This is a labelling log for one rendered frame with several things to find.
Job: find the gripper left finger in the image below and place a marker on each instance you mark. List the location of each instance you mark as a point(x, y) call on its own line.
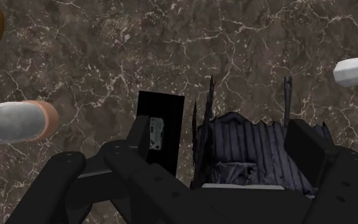
point(141, 186)

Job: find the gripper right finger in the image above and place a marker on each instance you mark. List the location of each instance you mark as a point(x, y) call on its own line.
point(340, 186)

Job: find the black flat rectangular device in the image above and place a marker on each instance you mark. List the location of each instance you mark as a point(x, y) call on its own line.
point(169, 124)

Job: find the dark purple ribbed holder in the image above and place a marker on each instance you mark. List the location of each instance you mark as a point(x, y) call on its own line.
point(243, 145)

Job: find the white faceted block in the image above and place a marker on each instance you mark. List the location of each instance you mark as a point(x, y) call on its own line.
point(357, 70)

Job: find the white cylinder with orange ends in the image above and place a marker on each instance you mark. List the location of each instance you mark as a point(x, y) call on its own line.
point(11, 122)

